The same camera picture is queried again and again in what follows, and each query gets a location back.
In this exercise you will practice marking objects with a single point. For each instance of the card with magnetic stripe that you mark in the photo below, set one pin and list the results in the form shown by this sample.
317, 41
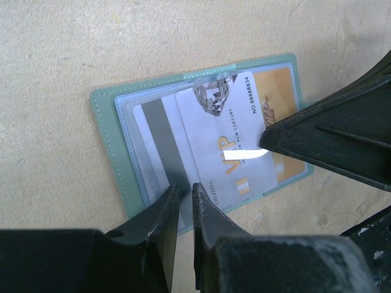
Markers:
167, 145

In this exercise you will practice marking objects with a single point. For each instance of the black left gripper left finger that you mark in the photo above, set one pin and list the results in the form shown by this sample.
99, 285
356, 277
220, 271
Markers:
137, 256

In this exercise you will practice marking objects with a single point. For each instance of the silver VIP card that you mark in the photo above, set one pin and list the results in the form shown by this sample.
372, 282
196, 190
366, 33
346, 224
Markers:
223, 130

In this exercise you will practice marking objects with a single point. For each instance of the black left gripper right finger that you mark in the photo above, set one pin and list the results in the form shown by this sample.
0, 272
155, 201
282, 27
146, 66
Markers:
229, 259

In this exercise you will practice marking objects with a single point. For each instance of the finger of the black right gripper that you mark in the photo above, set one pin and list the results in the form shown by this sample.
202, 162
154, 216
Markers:
347, 132

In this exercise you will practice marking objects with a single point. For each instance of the green leather card holder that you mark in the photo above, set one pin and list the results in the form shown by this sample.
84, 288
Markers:
131, 166

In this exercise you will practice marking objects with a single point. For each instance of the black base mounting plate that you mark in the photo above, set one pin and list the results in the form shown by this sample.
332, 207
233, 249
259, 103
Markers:
372, 236

